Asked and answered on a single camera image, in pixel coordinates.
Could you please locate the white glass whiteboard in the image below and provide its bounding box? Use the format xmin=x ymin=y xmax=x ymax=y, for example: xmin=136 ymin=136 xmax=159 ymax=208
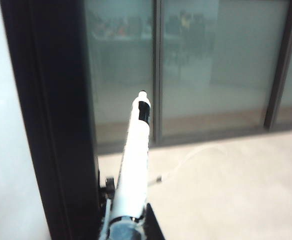
xmin=0 ymin=0 xmax=52 ymax=240

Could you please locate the white cable with black plug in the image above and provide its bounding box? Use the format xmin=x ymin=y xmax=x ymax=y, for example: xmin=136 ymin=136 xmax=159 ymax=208
xmin=147 ymin=146 xmax=227 ymax=187

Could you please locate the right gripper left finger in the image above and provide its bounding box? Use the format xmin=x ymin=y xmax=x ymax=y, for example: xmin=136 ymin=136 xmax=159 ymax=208
xmin=98 ymin=199 xmax=113 ymax=240

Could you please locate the black whiteboard stand frame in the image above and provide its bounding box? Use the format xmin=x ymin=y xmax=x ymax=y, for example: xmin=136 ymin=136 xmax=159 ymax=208
xmin=0 ymin=0 xmax=117 ymax=240

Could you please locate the white marker with black grip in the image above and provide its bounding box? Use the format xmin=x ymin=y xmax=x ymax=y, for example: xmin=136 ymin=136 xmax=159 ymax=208
xmin=108 ymin=89 xmax=152 ymax=240

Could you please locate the dark framed glass partition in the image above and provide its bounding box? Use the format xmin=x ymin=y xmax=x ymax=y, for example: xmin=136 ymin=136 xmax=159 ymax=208
xmin=83 ymin=0 xmax=292 ymax=151

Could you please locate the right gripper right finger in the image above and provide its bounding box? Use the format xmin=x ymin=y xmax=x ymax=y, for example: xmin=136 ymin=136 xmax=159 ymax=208
xmin=142 ymin=202 xmax=166 ymax=240

